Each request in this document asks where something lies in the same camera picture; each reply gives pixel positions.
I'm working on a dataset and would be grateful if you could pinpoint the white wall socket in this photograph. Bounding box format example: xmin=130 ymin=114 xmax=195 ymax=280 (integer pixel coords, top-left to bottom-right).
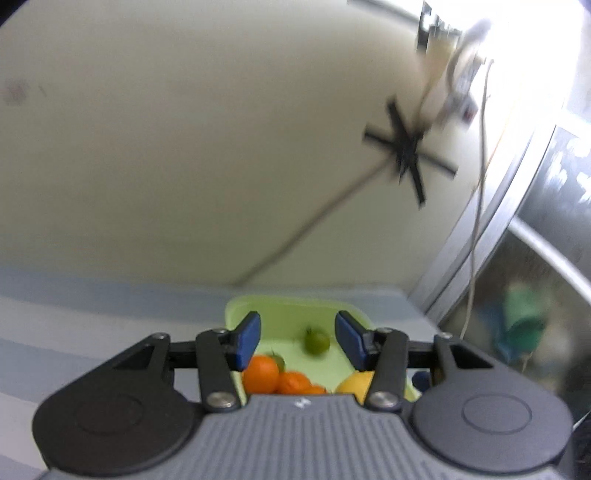
xmin=416 ymin=18 xmax=492 ymax=134

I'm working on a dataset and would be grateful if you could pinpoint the orange cherry tomato with calyx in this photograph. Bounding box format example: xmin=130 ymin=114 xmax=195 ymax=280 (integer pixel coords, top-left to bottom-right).
xmin=243 ymin=353 xmax=283 ymax=395

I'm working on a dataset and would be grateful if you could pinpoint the metal window frame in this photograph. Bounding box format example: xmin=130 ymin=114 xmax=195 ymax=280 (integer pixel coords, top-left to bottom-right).
xmin=411 ymin=124 xmax=591 ymax=324

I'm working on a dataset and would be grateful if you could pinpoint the white cable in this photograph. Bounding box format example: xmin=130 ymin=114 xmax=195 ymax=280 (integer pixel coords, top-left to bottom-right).
xmin=464 ymin=58 xmax=495 ymax=342

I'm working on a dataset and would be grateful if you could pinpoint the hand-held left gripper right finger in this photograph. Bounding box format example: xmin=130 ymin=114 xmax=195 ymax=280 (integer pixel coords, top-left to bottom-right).
xmin=335 ymin=311 xmax=497 ymax=412

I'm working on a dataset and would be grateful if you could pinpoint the grey wall cable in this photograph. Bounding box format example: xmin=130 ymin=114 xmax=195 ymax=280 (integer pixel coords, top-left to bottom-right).
xmin=235 ymin=159 xmax=398 ymax=287

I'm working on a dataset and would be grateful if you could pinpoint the green cherry tomato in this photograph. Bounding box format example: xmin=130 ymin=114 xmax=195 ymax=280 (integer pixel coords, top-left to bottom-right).
xmin=304 ymin=326 xmax=331 ymax=356

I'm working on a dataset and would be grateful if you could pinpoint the yellow lemon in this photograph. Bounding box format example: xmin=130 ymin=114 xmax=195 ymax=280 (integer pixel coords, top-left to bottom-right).
xmin=335 ymin=370 xmax=376 ymax=400

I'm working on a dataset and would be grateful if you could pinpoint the patterned window pane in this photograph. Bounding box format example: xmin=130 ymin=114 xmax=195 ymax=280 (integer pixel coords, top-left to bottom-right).
xmin=429 ymin=124 xmax=591 ymax=416

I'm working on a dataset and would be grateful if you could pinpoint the green blurry object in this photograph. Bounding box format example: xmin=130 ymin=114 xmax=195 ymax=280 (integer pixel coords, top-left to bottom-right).
xmin=496 ymin=281 xmax=548 ymax=365

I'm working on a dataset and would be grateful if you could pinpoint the striped blue bed sheet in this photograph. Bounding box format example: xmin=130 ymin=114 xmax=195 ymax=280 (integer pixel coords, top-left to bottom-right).
xmin=0 ymin=265 xmax=430 ymax=480

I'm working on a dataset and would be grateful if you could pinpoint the black tape cross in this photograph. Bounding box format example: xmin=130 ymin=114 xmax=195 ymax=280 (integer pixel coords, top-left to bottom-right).
xmin=362 ymin=95 xmax=459 ymax=210

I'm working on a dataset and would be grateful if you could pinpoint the light green plastic basin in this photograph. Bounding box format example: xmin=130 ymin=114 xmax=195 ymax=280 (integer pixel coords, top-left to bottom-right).
xmin=225 ymin=296 xmax=423 ymax=407

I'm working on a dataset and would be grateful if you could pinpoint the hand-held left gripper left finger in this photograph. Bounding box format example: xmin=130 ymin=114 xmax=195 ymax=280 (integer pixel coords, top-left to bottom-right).
xmin=111 ymin=311 xmax=262 ymax=413

